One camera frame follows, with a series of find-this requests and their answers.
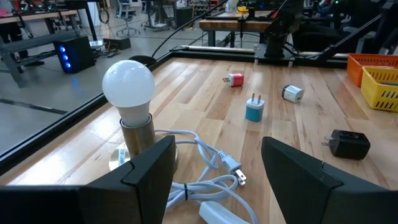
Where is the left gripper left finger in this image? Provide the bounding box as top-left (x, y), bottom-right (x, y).
top-left (0, 136), bottom-right (177, 224)

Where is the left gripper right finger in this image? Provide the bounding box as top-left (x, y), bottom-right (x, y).
top-left (262, 136), bottom-right (398, 224)

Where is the blue and white wall charger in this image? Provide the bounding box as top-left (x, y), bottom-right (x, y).
top-left (244, 92), bottom-right (266, 123)

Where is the red and white wall charger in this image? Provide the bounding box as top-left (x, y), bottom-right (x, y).
top-left (222, 72), bottom-right (245, 88)

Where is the office chair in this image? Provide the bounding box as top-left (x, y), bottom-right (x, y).
top-left (115, 0), bottom-right (141, 35)

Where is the white light bulb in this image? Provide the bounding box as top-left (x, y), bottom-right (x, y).
top-left (101, 59), bottom-right (180, 172)

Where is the yellow plastic basket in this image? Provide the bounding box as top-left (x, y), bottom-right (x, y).
top-left (360, 65), bottom-right (398, 113)

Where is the orange plastic basket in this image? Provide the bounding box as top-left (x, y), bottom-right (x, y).
top-left (346, 53), bottom-right (398, 88)

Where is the black floor box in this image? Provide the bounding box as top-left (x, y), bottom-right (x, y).
top-left (102, 36), bottom-right (132, 51)

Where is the black computer tower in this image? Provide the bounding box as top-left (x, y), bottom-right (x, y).
top-left (53, 35), bottom-right (96, 75)

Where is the wooden top work table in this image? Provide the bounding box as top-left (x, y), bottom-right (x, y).
top-left (0, 9), bottom-right (94, 41)
top-left (198, 11), bottom-right (280, 47)

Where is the white lamp power cord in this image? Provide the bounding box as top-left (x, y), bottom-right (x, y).
top-left (154, 129), bottom-right (259, 224)

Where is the white and black wall charger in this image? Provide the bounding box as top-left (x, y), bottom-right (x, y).
top-left (281, 84), bottom-right (305, 104)

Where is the black metal table frame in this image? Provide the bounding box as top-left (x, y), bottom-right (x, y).
top-left (0, 43), bottom-right (398, 175)

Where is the black curved frame bracket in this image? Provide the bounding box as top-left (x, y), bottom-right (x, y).
top-left (129, 55), bottom-right (158, 67)

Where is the long black cable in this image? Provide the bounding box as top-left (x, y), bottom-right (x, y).
top-left (150, 0), bottom-right (231, 59)

